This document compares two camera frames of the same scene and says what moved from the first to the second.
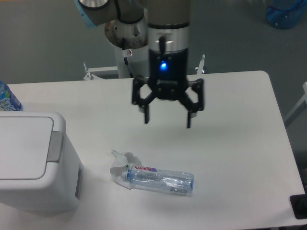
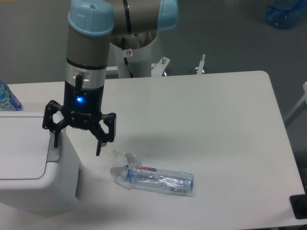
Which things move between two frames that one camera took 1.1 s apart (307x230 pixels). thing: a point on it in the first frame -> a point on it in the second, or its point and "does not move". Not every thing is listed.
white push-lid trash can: [40, 171] does not move
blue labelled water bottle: [8, 102] does not move
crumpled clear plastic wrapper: [120, 163] does not move
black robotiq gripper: [168, 74] -> [82, 109]
